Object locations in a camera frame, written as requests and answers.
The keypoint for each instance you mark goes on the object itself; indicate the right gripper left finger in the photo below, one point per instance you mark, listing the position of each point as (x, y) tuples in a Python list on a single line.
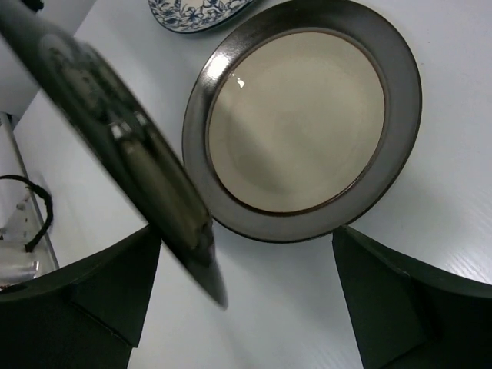
[(88, 314)]

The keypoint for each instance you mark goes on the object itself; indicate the striped dark rim plate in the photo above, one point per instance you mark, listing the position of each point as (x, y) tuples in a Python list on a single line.
[(119, 132)]

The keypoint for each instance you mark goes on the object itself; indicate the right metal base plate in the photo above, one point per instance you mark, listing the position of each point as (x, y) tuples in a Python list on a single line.
[(18, 265)]

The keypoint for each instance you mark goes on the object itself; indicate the blue floral plate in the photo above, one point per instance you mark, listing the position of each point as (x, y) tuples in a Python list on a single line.
[(188, 17)]

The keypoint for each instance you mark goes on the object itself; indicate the silver rim plate on table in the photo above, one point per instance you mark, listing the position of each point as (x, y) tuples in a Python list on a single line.
[(301, 119)]

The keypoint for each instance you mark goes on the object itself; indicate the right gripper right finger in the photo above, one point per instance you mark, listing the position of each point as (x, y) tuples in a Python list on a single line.
[(409, 314)]

